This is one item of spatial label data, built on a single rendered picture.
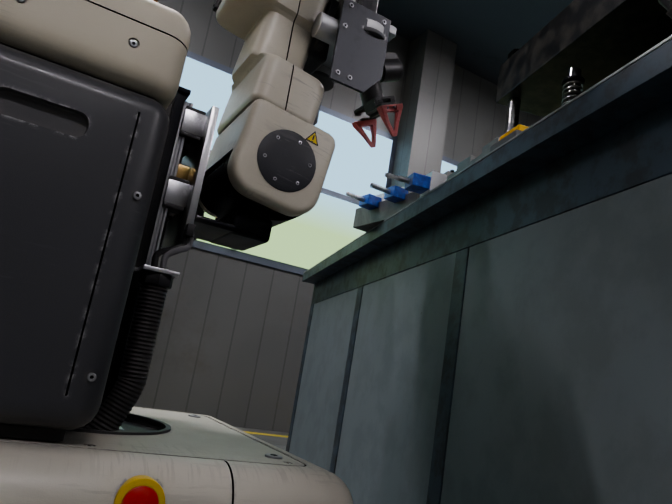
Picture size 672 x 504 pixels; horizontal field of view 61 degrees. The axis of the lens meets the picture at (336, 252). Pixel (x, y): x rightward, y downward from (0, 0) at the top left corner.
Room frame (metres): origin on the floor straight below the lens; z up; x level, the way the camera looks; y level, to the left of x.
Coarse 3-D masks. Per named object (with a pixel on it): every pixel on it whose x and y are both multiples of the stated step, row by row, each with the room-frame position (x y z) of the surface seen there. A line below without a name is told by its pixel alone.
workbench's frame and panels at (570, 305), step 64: (640, 64) 0.56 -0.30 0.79; (576, 128) 0.68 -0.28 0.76; (640, 128) 0.62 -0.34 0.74; (448, 192) 1.02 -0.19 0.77; (512, 192) 0.89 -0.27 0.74; (576, 192) 0.73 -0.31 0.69; (640, 192) 0.62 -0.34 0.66; (384, 256) 1.49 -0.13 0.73; (448, 256) 1.11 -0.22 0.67; (512, 256) 0.88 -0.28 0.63; (576, 256) 0.72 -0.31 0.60; (640, 256) 0.62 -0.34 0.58; (320, 320) 2.11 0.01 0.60; (384, 320) 1.42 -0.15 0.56; (448, 320) 1.07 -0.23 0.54; (512, 320) 0.86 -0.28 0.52; (576, 320) 0.72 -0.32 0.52; (640, 320) 0.61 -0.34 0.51; (320, 384) 1.95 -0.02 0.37; (384, 384) 1.36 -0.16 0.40; (448, 384) 1.04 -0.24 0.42; (512, 384) 0.84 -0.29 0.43; (576, 384) 0.71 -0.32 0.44; (640, 384) 0.61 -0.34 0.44; (320, 448) 1.83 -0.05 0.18; (384, 448) 1.31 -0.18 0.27; (448, 448) 1.02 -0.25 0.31; (512, 448) 0.83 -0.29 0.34; (576, 448) 0.70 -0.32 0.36; (640, 448) 0.60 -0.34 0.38
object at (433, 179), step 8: (392, 176) 1.13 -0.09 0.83; (400, 176) 1.13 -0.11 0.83; (408, 176) 1.15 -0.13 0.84; (416, 176) 1.13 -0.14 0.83; (424, 176) 1.13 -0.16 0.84; (432, 176) 1.13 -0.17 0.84; (440, 176) 1.14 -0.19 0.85; (408, 184) 1.14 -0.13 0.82; (416, 184) 1.13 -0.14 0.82; (424, 184) 1.13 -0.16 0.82; (432, 184) 1.13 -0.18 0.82; (416, 192) 1.17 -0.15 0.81; (424, 192) 1.16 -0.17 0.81
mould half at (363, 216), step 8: (408, 200) 1.30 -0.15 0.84; (360, 208) 1.47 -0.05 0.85; (376, 208) 1.41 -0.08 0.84; (384, 208) 1.38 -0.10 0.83; (392, 208) 1.35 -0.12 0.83; (400, 208) 1.32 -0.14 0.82; (360, 216) 1.47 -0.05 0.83; (368, 216) 1.44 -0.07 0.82; (376, 216) 1.40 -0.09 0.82; (384, 216) 1.37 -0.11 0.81; (360, 224) 1.46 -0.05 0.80; (368, 224) 1.44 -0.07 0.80; (376, 224) 1.42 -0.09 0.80
